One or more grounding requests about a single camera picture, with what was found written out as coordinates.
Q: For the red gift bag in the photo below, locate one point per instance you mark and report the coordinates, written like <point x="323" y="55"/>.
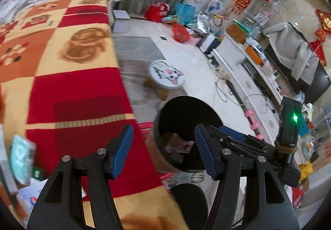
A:
<point x="155" y="11"/>

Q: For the blue shopping bag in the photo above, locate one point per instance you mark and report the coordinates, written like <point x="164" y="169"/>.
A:
<point x="185" y="13"/>

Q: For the silver foil bag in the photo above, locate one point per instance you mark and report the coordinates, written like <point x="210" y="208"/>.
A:
<point x="204" y="22"/>

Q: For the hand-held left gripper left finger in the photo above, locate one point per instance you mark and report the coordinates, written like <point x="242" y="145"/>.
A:
<point x="122" y="151"/>

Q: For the yellow bag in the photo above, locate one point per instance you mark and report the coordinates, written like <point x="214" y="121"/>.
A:
<point x="305" y="172"/>

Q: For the white plastic bag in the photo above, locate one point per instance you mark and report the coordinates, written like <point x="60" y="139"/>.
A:
<point x="214" y="6"/>

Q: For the white flat box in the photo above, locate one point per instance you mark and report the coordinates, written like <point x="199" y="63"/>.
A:
<point x="120" y="22"/>

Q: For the white paper sheet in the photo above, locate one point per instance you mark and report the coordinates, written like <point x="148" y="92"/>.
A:
<point x="28" y="193"/>

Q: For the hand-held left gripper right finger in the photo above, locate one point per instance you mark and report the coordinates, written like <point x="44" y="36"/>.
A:
<point x="204" y="153"/>

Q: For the black trash bin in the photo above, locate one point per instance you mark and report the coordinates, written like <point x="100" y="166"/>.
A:
<point x="181" y="113"/>

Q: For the white television cabinet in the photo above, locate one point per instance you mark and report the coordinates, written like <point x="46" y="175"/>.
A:
<point x="243" y="75"/>

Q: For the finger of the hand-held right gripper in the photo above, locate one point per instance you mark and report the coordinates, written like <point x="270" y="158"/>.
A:
<point x="234" y="134"/>

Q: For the orange box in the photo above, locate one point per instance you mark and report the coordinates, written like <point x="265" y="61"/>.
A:
<point x="236" y="33"/>
<point x="254" y="55"/>

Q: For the black television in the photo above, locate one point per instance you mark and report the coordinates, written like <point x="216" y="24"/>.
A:
<point x="316" y="82"/>

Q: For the small green packet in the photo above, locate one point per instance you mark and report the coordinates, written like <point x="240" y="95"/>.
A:
<point x="37" y="172"/>

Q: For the grey cloth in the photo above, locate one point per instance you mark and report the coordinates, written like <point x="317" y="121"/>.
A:
<point x="292" y="46"/>

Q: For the small red wall decoration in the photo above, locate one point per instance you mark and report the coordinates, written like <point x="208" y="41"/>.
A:
<point x="243" y="2"/>

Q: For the pink dumbbell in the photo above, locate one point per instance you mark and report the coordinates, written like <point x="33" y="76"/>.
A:
<point x="254" y="125"/>

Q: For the red plastic bag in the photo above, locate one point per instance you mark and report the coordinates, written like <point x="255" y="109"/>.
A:
<point x="181" y="33"/>

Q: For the red and orange printed blanket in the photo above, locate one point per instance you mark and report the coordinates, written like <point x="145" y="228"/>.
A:
<point x="77" y="90"/>

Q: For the teal tissue packet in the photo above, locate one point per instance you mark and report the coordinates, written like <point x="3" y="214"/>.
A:
<point x="22" y="157"/>

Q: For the black round seat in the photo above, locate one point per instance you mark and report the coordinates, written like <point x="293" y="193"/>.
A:
<point x="188" y="204"/>

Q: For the dark blue box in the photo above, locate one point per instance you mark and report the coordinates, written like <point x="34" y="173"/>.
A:
<point x="212" y="45"/>

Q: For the large red wall decoration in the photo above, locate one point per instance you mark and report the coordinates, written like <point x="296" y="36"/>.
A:
<point x="323" y="31"/>

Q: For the pink printed wrapper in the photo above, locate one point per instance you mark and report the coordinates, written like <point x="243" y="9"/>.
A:
<point x="179" y="143"/>

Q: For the round cat print stool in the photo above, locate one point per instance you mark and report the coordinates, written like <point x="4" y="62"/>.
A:
<point x="168" y="73"/>

